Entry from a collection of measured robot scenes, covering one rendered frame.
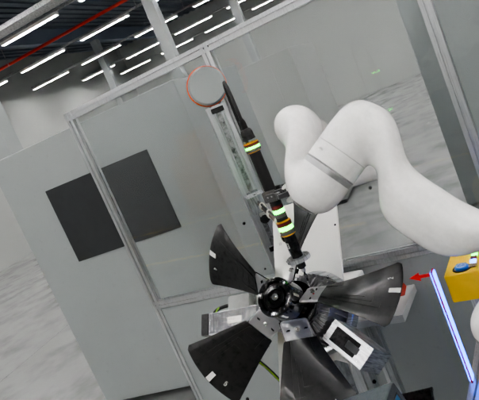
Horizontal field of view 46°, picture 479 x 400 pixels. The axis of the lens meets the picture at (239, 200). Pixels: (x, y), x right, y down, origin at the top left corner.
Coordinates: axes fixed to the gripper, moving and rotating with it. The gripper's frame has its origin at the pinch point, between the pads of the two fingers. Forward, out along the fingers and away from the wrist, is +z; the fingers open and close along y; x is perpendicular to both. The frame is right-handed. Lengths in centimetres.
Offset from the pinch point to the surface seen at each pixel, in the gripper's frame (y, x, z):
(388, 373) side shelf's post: 54, -94, 11
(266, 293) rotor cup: -4.2, -27.2, 12.1
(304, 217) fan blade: 12.4, -12.5, -0.4
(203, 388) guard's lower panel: 71, -104, 121
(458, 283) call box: 21, -46, -35
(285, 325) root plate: -7.0, -37.0, 8.6
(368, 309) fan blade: -7.9, -35.4, -17.8
